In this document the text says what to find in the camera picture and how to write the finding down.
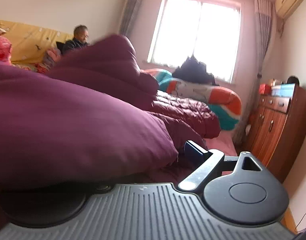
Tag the wooden cabinet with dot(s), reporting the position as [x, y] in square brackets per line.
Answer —
[275, 125]

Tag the yellow padded headboard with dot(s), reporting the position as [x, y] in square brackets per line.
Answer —
[30, 42]

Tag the floral flat pillow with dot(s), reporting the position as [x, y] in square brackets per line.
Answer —
[40, 68]

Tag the black clothing pile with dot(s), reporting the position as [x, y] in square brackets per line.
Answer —
[190, 70]

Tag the purple down jacket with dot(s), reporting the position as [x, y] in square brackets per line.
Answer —
[68, 105]

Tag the red box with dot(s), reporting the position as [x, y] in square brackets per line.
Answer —
[264, 88]

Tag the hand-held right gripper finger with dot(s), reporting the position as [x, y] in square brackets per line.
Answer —
[193, 151]

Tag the maroon down jacket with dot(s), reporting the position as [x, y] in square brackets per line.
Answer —
[188, 110]

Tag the window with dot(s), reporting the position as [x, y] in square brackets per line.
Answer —
[193, 35]

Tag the folded pink blanket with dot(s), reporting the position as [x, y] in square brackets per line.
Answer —
[0, 50]

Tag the black tablet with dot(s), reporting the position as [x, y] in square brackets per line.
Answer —
[59, 46]

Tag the blue box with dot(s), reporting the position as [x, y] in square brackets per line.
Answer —
[283, 90]

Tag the colourful printed quilt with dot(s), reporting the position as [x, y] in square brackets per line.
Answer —
[218, 97]

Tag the grey striped curtain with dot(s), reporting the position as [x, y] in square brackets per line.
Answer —
[130, 15]
[263, 35]

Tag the black round object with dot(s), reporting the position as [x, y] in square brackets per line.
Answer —
[292, 80]

